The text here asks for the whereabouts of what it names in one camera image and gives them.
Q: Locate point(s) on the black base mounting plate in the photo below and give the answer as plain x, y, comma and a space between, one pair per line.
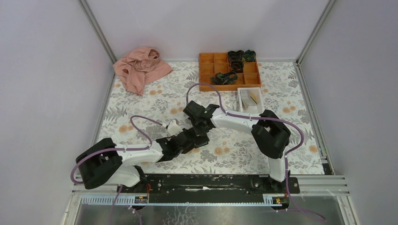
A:
212, 185

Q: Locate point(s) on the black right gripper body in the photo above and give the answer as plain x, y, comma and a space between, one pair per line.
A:
200, 131

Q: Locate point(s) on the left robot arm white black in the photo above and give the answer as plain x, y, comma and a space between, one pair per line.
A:
105, 163

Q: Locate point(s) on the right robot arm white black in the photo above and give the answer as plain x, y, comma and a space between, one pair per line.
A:
270, 135

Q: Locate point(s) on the pink crumpled cloth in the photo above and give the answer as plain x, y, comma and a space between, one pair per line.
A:
141, 67

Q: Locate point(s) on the white plastic card tray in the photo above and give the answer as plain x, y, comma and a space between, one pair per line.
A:
253, 110

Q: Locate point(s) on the floral patterned table mat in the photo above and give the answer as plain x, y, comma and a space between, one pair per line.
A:
132, 119

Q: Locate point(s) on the slotted aluminium cable rail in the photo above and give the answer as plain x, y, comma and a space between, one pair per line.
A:
179, 200

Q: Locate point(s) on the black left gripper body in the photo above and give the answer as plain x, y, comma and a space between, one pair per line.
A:
192, 146

